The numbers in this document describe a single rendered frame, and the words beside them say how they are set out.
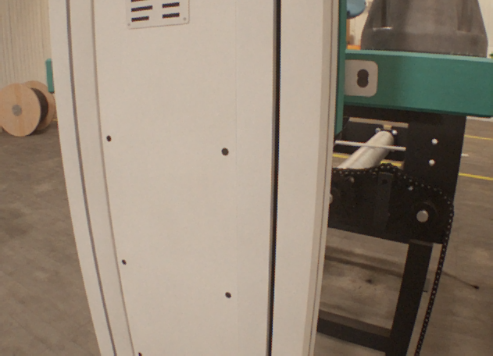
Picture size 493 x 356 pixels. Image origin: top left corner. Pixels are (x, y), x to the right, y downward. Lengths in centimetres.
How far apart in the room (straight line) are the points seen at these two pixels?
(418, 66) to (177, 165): 27
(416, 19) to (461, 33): 5
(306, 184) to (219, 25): 16
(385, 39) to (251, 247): 26
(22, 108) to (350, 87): 734
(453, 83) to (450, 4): 8
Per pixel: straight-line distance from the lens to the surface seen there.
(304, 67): 32
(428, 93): 41
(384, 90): 41
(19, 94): 759
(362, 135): 218
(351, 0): 99
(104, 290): 57
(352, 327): 149
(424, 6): 42
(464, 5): 45
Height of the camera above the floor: 129
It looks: 17 degrees down
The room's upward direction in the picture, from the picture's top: straight up
